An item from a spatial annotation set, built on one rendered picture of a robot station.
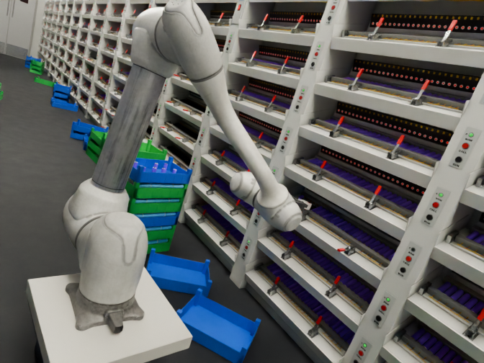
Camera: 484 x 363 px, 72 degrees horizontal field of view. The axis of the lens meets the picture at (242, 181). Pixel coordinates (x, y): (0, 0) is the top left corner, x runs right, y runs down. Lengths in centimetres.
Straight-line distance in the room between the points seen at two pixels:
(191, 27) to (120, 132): 36
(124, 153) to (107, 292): 39
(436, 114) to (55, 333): 125
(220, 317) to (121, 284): 68
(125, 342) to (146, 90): 68
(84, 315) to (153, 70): 68
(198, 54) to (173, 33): 7
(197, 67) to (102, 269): 57
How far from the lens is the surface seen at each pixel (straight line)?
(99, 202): 106
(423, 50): 133
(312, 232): 143
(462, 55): 128
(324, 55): 155
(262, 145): 178
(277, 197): 104
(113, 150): 104
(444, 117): 123
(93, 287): 98
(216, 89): 94
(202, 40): 88
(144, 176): 159
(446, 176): 119
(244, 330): 154
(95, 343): 99
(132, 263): 94
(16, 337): 135
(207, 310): 156
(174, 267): 178
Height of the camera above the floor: 93
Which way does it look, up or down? 14 degrees down
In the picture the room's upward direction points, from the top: 19 degrees clockwise
